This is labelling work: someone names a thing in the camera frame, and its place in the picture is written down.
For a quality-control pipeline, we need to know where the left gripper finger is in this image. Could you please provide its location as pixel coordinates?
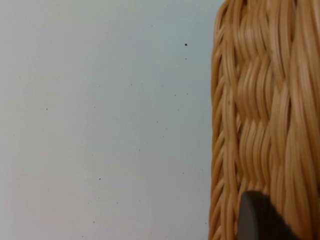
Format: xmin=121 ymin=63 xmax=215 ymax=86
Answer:
xmin=236 ymin=190 xmax=301 ymax=240

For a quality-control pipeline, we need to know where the pale brown wicker basket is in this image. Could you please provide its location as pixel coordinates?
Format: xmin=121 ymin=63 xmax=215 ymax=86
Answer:
xmin=208 ymin=0 xmax=320 ymax=240

